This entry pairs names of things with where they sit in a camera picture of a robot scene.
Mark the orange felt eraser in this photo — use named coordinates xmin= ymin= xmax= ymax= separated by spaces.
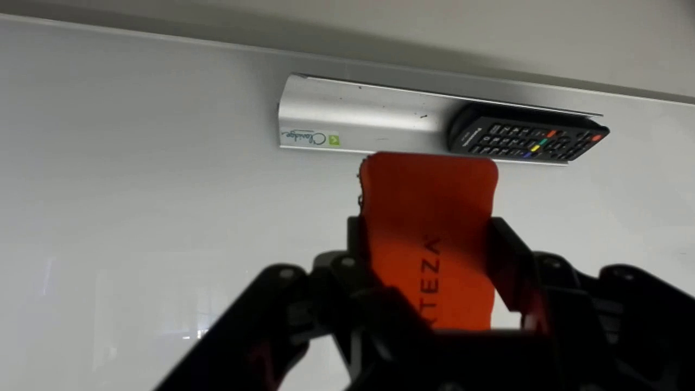
xmin=355 ymin=149 xmax=501 ymax=334

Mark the black remote control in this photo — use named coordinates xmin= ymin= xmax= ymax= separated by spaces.
xmin=445 ymin=102 xmax=613 ymax=164

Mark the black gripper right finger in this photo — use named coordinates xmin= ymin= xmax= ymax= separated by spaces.
xmin=484 ymin=214 xmax=695 ymax=391

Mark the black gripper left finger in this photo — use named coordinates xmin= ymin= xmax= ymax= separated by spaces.
xmin=153 ymin=214 xmax=408 ymax=391

